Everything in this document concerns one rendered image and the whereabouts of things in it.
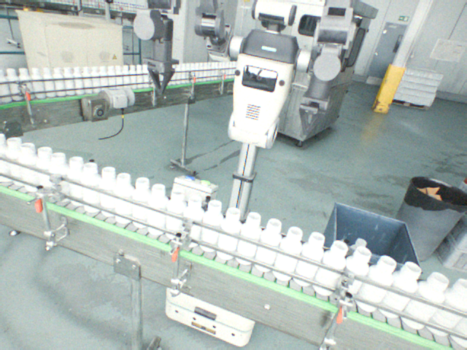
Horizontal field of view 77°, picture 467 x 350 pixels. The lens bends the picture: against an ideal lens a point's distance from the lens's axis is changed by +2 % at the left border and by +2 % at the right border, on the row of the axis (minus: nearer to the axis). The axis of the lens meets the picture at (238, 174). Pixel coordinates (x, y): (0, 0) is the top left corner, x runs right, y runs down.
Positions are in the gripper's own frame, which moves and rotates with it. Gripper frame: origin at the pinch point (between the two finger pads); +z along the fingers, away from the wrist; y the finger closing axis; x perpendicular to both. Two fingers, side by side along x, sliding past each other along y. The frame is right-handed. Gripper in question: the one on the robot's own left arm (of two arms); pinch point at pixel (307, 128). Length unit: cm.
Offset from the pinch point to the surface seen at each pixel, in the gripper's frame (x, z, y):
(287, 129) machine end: 34, 111, 356
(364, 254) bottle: -23.4, 25.9, -12.1
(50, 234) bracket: 68, 46, -25
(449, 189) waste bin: -127, 77, 189
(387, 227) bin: -46, 50, 46
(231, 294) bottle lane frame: 8, 50, -19
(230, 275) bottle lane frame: 9.6, 42.7, -19.0
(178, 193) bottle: 31.4, 25.3, -12.2
